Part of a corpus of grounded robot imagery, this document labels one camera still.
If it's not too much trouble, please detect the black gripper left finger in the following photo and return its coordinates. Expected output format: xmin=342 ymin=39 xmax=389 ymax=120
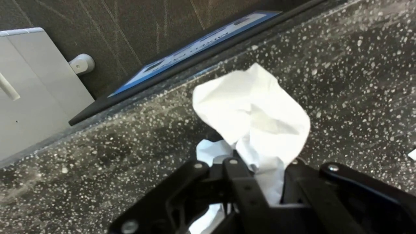
xmin=108 ymin=157 xmax=271 ymax=234

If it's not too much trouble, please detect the black bin door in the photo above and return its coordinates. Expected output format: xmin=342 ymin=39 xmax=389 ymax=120
xmin=68 ymin=0 xmax=349 ymax=127

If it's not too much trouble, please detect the large white office printer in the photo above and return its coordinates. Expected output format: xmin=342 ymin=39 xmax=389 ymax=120
xmin=0 ymin=26 xmax=98 ymax=165

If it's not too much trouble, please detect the white printer caster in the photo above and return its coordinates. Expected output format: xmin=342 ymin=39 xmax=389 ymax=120
xmin=68 ymin=52 xmax=97 ymax=75

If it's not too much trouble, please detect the blue label with up arrow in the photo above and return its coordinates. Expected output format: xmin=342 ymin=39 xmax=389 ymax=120
xmin=108 ymin=10 xmax=284 ymax=99

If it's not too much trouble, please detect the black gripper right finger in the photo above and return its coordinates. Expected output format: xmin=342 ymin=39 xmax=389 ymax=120
xmin=280 ymin=159 xmax=416 ymax=234

